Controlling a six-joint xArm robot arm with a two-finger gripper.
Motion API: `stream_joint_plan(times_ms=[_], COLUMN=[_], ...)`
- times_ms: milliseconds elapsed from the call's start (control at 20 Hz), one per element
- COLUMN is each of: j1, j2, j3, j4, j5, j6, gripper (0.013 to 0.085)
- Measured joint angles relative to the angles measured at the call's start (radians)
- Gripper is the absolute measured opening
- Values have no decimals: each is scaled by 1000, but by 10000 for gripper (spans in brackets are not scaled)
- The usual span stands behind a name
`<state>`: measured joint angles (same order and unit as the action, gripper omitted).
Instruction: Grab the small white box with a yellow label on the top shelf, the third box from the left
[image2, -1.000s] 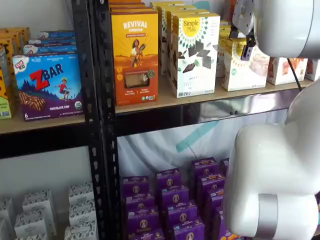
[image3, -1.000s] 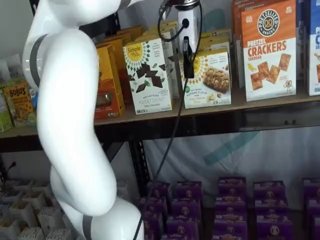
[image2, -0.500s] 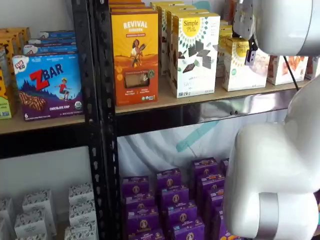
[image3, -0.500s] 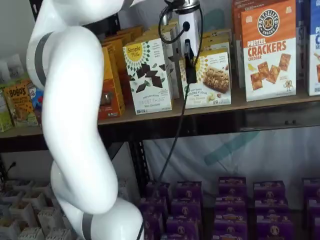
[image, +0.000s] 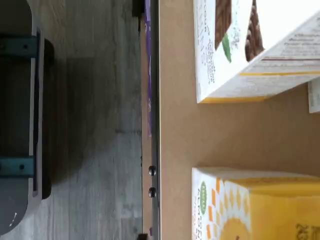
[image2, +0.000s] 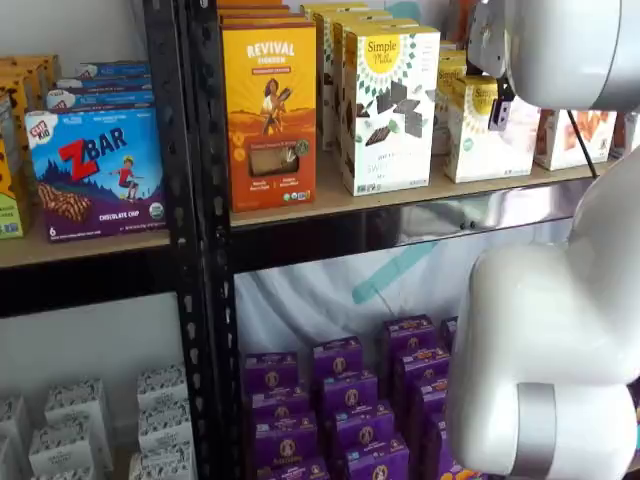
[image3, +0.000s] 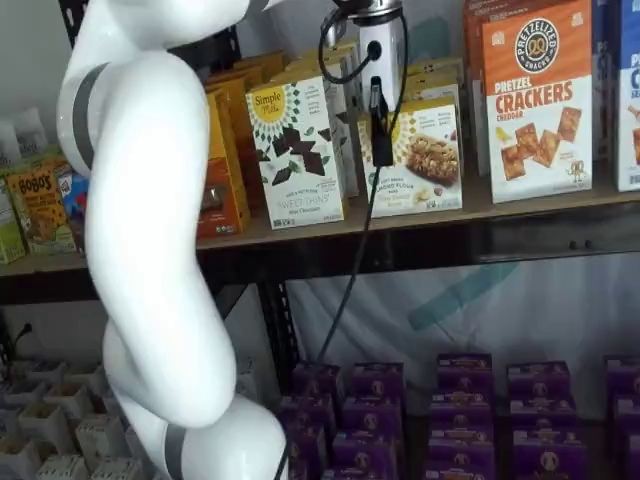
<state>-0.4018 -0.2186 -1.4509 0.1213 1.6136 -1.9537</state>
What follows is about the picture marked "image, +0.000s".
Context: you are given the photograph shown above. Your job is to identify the small white yellow-label box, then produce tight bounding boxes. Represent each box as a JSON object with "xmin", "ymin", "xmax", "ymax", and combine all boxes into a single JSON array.
[{"xmin": 191, "ymin": 166, "xmax": 320, "ymax": 240}]

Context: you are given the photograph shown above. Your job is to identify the white Simple Mills cookie box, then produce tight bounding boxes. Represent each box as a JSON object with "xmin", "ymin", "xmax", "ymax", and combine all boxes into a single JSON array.
[
  {"xmin": 307, "ymin": 79, "xmax": 320, "ymax": 114},
  {"xmin": 195, "ymin": 0, "xmax": 320, "ymax": 105}
]

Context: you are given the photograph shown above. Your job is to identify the shiny metal shelf beam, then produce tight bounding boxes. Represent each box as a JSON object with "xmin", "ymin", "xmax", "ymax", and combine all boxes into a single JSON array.
[{"xmin": 150, "ymin": 0, "xmax": 161, "ymax": 240}]

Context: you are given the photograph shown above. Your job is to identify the wooden shelf board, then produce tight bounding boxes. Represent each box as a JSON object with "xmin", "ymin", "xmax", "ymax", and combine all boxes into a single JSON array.
[{"xmin": 158, "ymin": 0, "xmax": 320, "ymax": 240}]

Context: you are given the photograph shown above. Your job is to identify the teal metal bracket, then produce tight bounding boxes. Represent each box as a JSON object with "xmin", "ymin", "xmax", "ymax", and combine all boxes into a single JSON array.
[
  {"xmin": 0, "ymin": 34, "xmax": 39, "ymax": 60},
  {"xmin": 0, "ymin": 156, "xmax": 35, "ymax": 179}
]

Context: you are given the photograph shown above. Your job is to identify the purple snack box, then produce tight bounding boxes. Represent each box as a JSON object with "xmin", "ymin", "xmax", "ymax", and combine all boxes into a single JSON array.
[{"xmin": 144, "ymin": 0, "xmax": 153, "ymax": 137}]

